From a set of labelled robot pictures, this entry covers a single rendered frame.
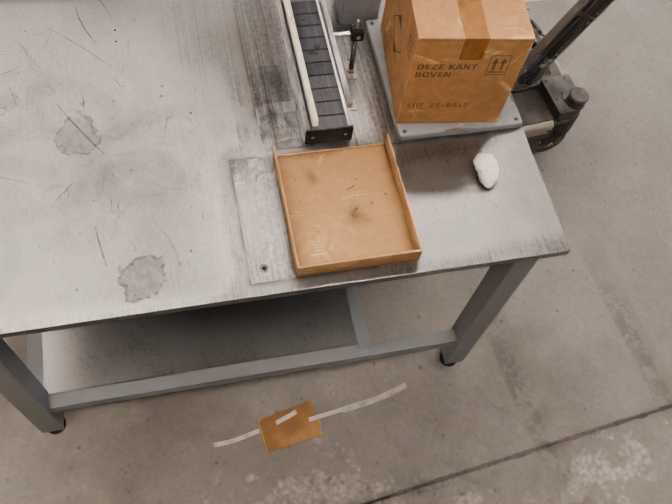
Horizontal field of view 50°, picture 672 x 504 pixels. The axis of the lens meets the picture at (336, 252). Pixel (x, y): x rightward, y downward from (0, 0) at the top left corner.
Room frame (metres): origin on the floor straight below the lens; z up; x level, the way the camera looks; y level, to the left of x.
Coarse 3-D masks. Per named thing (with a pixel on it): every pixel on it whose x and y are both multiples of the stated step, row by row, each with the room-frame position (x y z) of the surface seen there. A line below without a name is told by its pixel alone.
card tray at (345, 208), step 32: (288, 160) 0.92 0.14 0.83; (320, 160) 0.93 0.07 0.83; (352, 160) 0.95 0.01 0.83; (384, 160) 0.97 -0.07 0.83; (288, 192) 0.83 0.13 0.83; (320, 192) 0.85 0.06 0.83; (352, 192) 0.87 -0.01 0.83; (384, 192) 0.88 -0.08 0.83; (288, 224) 0.74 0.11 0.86; (320, 224) 0.77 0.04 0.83; (352, 224) 0.79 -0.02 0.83; (384, 224) 0.80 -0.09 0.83; (320, 256) 0.70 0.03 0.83; (352, 256) 0.71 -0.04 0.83; (384, 256) 0.71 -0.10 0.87; (416, 256) 0.74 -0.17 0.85
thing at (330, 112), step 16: (304, 0) 1.35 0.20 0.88; (304, 16) 1.30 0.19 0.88; (288, 32) 1.25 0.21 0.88; (304, 32) 1.25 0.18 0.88; (320, 32) 1.26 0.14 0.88; (304, 48) 1.20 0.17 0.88; (320, 48) 1.21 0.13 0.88; (320, 64) 1.16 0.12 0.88; (320, 80) 1.12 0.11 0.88; (304, 96) 1.06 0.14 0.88; (320, 96) 1.07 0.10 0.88; (336, 96) 1.08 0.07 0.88; (320, 112) 1.03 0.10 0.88; (336, 112) 1.04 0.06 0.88; (320, 128) 0.98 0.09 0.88; (336, 128) 0.99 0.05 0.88
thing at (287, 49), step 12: (276, 0) 1.34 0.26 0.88; (276, 12) 1.32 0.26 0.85; (324, 24) 1.29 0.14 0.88; (288, 36) 1.23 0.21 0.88; (288, 48) 1.19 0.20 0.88; (288, 60) 1.17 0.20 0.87; (288, 72) 1.16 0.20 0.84; (336, 72) 1.15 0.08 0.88; (300, 96) 1.06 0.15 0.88; (300, 108) 1.03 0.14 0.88; (348, 108) 1.06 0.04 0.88; (300, 120) 1.02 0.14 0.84; (348, 120) 1.02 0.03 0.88; (312, 132) 0.97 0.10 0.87; (324, 132) 0.98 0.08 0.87; (336, 132) 1.00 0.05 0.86; (348, 132) 1.01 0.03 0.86
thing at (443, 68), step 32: (416, 0) 1.16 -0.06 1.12; (448, 0) 1.18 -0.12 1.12; (480, 0) 1.20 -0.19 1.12; (512, 0) 1.22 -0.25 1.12; (384, 32) 1.30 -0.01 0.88; (416, 32) 1.08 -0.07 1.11; (448, 32) 1.09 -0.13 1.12; (480, 32) 1.11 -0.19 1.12; (512, 32) 1.13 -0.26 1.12; (416, 64) 1.06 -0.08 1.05; (448, 64) 1.08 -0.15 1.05; (480, 64) 1.10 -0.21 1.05; (512, 64) 1.12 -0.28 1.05; (416, 96) 1.07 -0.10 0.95; (448, 96) 1.09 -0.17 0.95; (480, 96) 1.11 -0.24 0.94
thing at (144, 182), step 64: (0, 0) 1.20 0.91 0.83; (64, 0) 1.25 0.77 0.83; (128, 0) 1.29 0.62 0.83; (192, 0) 1.33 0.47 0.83; (256, 0) 1.37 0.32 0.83; (384, 0) 1.46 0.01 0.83; (0, 64) 1.02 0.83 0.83; (64, 64) 1.05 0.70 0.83; (128, 64) 1.09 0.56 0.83; (192, 64) 1.13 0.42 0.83; (256, 64) 1.17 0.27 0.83; (0, 128) 0.85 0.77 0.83; (64, 128) 0.88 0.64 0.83; (128, 128) 0.92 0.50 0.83; (192, 128) 0.95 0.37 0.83; (256, 128) 0.99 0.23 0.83; (384, 128) 1.06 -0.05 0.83; (512, 128) 1.14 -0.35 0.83; (0, 192) 0.70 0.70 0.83; (64, 192) 0.73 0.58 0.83; (128, 192) 0.76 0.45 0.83; (192, 192) 0.79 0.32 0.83; (256, 192) 0.82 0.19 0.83; (448, 192) 0.92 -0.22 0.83; (512, 192) 0.96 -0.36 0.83; (0, 256) 0.56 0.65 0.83; (64, 256) 0.58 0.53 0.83; (128, 256) 0.61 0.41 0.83; (192, 256) 0.64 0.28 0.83; (256, 256) 0.67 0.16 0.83; (448, 256) 0.76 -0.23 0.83; (512, 256) 0.79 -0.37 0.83; (0, 320) 0.43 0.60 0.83; (64, 320) 0.45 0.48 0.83
